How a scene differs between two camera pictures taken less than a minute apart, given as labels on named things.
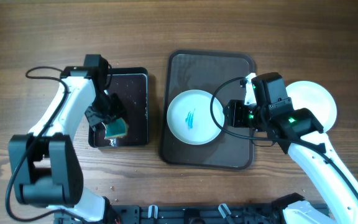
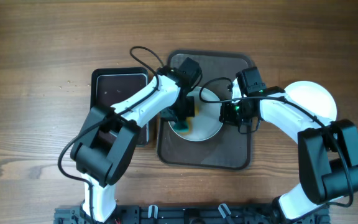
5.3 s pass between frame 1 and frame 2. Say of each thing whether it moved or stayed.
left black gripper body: moved
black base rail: stayed
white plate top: stayed
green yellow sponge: moved
